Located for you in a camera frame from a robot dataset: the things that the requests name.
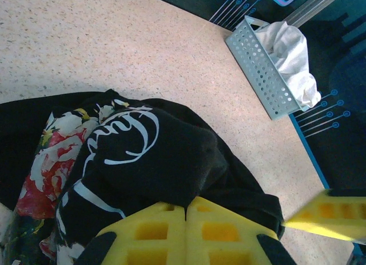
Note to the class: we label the grey perforated plastic basket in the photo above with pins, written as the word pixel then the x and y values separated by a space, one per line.
pixel 257 68

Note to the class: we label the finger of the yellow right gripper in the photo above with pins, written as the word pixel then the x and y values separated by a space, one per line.
pixel 334 216

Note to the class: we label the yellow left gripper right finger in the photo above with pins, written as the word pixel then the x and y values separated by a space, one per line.
pixel 223 248

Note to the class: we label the aluminium frame post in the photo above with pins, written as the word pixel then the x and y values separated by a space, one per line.
pixel 311 8

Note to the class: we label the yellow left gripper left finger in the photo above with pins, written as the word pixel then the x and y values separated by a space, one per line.
pixel 148 248

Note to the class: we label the crumpled white cloth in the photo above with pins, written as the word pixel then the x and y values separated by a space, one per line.
pixel 294 56

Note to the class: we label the black floral print t-shirt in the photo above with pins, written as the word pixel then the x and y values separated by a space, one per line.
pixel 160 168

